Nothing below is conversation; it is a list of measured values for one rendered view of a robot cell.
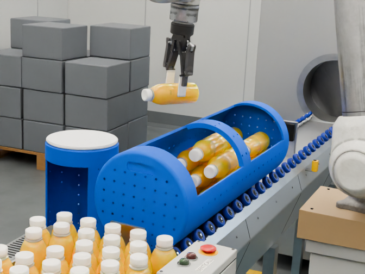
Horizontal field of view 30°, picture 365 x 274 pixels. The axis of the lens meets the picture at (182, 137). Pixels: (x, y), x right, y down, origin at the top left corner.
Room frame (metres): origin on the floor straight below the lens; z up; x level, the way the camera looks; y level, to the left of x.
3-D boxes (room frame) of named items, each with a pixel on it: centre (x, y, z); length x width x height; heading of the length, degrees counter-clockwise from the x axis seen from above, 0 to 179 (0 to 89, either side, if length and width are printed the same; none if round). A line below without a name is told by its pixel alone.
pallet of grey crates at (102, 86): (5.80, 1.01, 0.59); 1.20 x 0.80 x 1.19; 69
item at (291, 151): (2.86, -0.44, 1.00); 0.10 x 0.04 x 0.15; 65
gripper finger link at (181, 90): (2.15, 0.01, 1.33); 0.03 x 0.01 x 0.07; 126
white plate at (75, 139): (2.57, 0.39, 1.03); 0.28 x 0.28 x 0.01
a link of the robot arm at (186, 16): (2.17, 0.01, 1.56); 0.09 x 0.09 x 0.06
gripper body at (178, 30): (2.18, 0.02, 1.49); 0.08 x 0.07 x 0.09; 36
